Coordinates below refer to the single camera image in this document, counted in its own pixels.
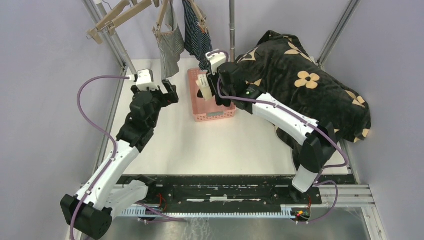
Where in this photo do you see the black underwear beige waistband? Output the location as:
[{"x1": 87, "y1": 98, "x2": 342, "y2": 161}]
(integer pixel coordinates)
[{"x1": 195, "y1": 73, "x2": 217, "y2": 107}]

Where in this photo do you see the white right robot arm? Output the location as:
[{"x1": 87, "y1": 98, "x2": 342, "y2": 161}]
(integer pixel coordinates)
[{"x1": 211, "y1": 62, "x2": 340, "y2": 204}]

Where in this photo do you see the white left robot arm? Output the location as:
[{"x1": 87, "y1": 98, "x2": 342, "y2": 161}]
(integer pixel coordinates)
[{"x1": 60, "y1": 79, "x2": 179, "y2": 240}]

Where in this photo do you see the grey striped underwear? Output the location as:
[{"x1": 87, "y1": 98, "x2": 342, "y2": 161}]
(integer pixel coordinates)
[{"x1": 155, "y1": 0, "x2": 185, "y2": 80}]

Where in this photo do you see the navy striped underwear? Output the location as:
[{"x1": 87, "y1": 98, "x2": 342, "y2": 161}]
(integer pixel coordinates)
[{"x1": 182, "y1": 0, "x2": 213, "y2": 71}]

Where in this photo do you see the empty wooden clip hanger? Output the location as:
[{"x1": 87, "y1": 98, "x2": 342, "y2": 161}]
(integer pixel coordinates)
[{"x1": 87, "y1": 0, "x2": 130, "y2": 45}]

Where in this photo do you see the pink plastic basket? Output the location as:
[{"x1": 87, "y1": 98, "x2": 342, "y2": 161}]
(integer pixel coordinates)
[{"x1": 187, "y1": 68, "x2": 236, "y2": 123}]

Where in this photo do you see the black floral blanket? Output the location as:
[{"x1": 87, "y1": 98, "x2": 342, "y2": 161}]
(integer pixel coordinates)
[{"x1": 231, "y1": 30, "x2": 373, "y2": 176}]

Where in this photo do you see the right metal rack pole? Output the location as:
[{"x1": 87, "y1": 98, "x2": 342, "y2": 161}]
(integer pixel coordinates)
[{"x1": 229, "y1": 0, "x2": 236, "y2": 62}]

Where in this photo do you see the left aluminium frame rail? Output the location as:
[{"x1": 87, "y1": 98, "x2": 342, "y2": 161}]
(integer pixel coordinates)
[{"x1": 87, "y1": 78, "x2": 125, "y2": 173}]

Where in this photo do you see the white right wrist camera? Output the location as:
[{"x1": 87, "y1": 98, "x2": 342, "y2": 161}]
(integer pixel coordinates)
[{"x1": 205, "y1": 49, "x2": 230, "y2": 75}]

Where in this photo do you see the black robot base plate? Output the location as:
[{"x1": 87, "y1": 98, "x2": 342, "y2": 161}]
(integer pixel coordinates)
[{"x1": 114, "y1": 173, "x2": 324, "y2": 215}]

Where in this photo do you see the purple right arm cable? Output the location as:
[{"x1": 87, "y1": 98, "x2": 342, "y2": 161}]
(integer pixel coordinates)
[{"x1": 211, "y1": 50, "x2": 349, "y2": 224}]

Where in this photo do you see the white slotted cable duct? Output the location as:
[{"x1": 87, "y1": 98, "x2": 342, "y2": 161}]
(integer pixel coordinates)
[{"x1": 118, "y1": 204, "x2": 306, "y2": 220}]

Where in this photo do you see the right aluminium frame post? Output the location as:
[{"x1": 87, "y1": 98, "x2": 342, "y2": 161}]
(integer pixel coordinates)
[{"x1": 316, "y1": 0, "x2": 361, "y2": 68}]

